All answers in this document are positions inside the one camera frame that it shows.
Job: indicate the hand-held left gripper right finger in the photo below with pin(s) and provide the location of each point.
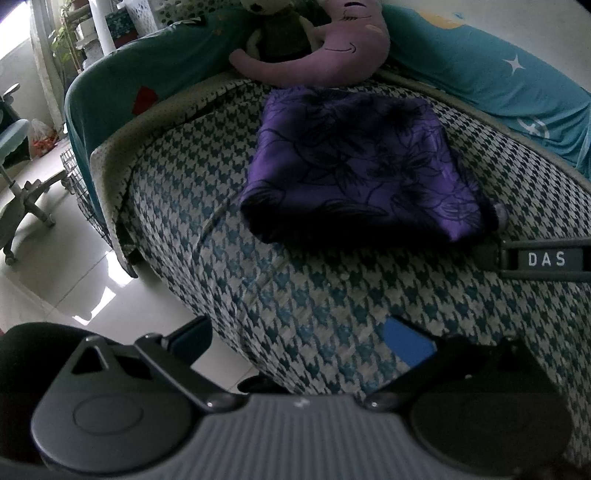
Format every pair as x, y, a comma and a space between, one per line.
408, 344

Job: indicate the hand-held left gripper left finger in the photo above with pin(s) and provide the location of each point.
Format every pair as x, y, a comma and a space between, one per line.
191, 339

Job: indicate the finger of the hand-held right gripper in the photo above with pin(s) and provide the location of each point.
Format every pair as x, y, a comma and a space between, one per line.
517, 258

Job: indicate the purple floral garment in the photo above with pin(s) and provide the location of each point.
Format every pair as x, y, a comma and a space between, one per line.
360, 170

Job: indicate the teal star-print cushion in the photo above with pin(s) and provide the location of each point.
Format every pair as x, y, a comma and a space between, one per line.
485, 69

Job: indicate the red plastic bag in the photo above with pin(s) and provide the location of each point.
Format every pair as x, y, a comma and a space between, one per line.
41, 138

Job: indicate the grey office chair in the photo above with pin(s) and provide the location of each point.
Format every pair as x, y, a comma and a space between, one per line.
18, 152

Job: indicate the purple moon plush pillow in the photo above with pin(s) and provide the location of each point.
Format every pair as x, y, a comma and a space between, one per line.
341, 41

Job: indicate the dark teal printed cushion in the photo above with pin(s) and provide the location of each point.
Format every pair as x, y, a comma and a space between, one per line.
138, 64

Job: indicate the sheer window curtain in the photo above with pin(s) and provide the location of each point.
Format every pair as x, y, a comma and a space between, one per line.
46, 64

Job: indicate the cream bunny plush toy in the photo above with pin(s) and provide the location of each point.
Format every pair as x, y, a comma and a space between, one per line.
281, 32

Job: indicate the white storage rack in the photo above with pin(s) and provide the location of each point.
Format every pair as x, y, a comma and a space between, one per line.
101, 27

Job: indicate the green potted plant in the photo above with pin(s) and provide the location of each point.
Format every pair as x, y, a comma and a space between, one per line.
67, 34

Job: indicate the white perforated basket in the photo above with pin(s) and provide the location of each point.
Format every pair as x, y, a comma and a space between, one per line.
136, 11

